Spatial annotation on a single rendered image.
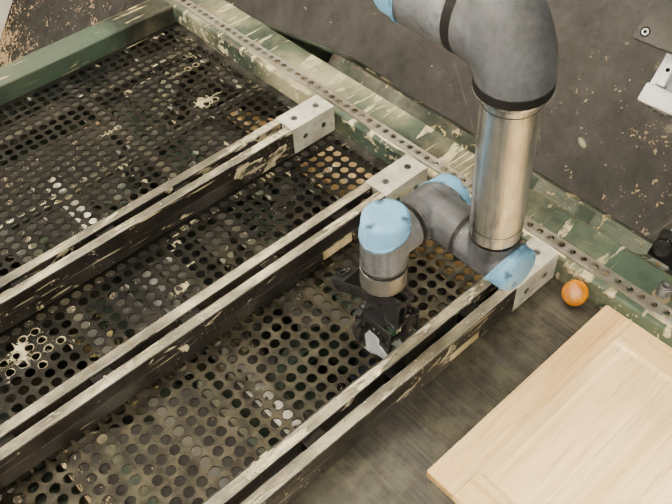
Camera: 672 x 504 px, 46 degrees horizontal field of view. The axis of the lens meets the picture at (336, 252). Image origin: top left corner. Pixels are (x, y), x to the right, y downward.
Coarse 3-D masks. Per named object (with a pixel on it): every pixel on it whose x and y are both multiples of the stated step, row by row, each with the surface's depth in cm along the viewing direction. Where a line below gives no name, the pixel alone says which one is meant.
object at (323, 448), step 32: (544, 256) 149; (480, 288) 145; (448, 320) 141; (480, 320) 141; (416, 352) 138; (448, 352) 138; (352, 384) 132; (384, 384) 136; (416, 384) 136; (320, 416) 128; (352, 416) 128; (384, 416) 134; (288, 448) 125; (320, 448) 124; (256, 480) 122; (288, 480) 121
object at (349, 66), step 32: (288, 32) 263; (352, 64) 272; (192, 96) 224; (224, 96) 228; (384, 96) 264; (224, 128) 217; (448, 128) 249; (128, 192) 245; (256, 192) 296; (544, 192) 230; (608, 224) 219; (288, 320) 222; (320, 384) 210
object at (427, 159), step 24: (216, 24) 210; (264, 48) 201; (288, 72) 194; (336, 96) 187; (360, 120) 181; (408, 144) 175; (432, 168) 169; (552, 240) 154; (600, 264) 150; (624, 288) 146
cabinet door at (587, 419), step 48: (576, 336) 143; (624, 336) 143; (528, 384) 137; (576, 384) 137; (624, 384) 137; (480, 432) 131; (528, 432) 131; (576, 432) 131; (624, 432) 130; (432, 480) 127; (480, 480) 126; (528, 480) 126; (576, 480) 125; (624, 480) 125
